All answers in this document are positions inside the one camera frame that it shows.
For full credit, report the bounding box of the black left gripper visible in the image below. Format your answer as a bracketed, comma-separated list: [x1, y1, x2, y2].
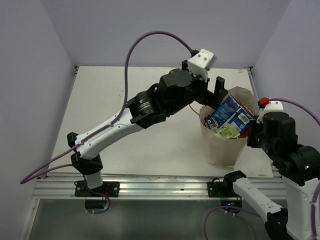
[168, 60, 228, 115]

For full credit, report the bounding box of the blue cookie packet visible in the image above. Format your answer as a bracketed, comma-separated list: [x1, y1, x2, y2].
[204, 95, 255, 134]

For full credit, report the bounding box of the red Doritos chip bag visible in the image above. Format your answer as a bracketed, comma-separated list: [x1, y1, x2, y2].
[238, 126, 252, 139]

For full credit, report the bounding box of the small light green packet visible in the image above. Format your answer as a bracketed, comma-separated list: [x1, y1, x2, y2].
[211, 123, 240, 139]

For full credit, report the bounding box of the white paper bag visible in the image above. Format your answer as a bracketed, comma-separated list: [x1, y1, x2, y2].
[197, 86, 258, 167]

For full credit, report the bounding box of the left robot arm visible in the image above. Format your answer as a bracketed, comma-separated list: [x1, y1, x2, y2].
[67, 61, 228, 197]

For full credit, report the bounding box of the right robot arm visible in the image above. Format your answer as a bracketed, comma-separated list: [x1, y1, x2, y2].
[222, 111, 320, 240]

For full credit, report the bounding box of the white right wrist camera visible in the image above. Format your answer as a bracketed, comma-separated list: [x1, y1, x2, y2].
[257, 97, 284, 122]

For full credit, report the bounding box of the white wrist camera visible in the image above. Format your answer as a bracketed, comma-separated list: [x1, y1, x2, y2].
[187, 49, 217, 83]
[257, 97, 284, 122]

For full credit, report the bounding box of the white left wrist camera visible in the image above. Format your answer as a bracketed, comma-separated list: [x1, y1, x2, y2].
[187, 49, 217, 83]

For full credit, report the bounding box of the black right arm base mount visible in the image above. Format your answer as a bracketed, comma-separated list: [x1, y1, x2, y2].
[206, 178, 239, 198]

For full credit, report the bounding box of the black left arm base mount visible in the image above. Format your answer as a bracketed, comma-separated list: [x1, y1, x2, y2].
[74, 180, 120, 198]

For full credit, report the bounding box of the aluminium table frame rail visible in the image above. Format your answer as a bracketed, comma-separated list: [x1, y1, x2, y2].
[19, 65, 308, 240]

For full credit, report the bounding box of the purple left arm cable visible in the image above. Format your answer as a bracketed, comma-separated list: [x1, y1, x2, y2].
[19, 31, 198, 216]

